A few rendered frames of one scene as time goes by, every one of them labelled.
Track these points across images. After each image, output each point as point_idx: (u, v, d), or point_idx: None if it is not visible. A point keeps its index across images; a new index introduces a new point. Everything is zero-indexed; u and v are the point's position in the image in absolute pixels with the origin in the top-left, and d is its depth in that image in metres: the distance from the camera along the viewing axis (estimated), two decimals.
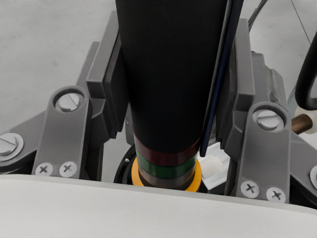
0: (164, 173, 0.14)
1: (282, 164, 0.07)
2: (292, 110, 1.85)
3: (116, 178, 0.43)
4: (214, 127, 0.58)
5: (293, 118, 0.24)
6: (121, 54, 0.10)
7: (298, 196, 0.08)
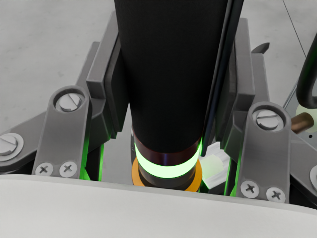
0: (165, 173, 0.14)
1: (282, 164, 0.07)
2: None
3: None
4: None
5: (294, 116, 0.24)
6: (121, 54, 0.10)
7: (298, 196, 0.08)
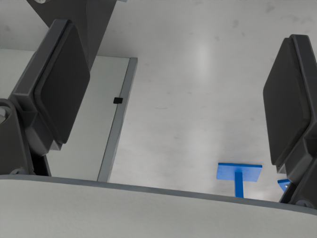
0: None
1: None
2: None
3: None
4: None
5: None
6: (60, 64, 0.10)
7: None
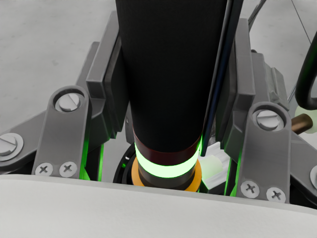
0: (164, 173, 0.14)
1: (282, 164, 0.07)
2: (292, 109, 1.85)
3: None
4: (214, 126, 0.57)
5: (293, 117, 0.24)
6: (121, 54, 0.10)
7: (298, 196, 0.08)
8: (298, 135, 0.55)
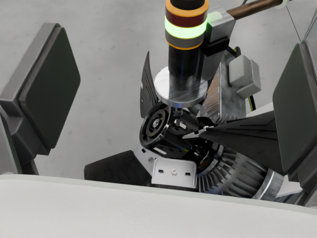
0: None
1: None
2: None
3: (154, 107, 0.66)
4: (207, 101, 0.80)
5: None
6: (46, 69, 0.10)
7: None
8: (266, 106, 0.78)
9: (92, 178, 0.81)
